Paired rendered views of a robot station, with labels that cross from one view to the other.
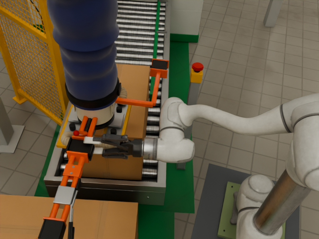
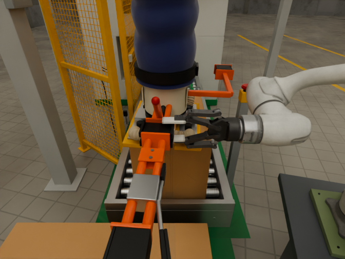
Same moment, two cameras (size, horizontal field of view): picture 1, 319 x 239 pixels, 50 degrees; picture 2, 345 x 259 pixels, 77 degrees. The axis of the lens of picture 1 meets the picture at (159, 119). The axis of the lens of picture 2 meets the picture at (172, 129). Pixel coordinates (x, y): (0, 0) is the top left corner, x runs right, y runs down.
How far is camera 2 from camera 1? 0.83 m
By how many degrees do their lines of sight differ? 14
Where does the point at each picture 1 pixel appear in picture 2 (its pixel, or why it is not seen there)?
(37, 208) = (96, 236)
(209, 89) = not seen: hidden behind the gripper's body
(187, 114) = (289, 83)
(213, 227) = (320, 243)
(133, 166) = (198, 182)
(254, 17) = not seen: hidden behind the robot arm
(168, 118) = (265, 91)
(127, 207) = (197, 229)
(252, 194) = not seen: outside the picture
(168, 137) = (273, 110)
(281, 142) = (306, 169)
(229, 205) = (326, 215)
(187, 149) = (304, 122)
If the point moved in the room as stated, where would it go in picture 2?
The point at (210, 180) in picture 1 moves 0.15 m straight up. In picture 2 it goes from (289, 189) to (299, 166)
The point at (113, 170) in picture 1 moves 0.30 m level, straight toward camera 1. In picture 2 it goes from (176, 189) to (190, 241)
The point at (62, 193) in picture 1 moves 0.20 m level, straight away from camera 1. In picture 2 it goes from (141, 183) to (118, 136)
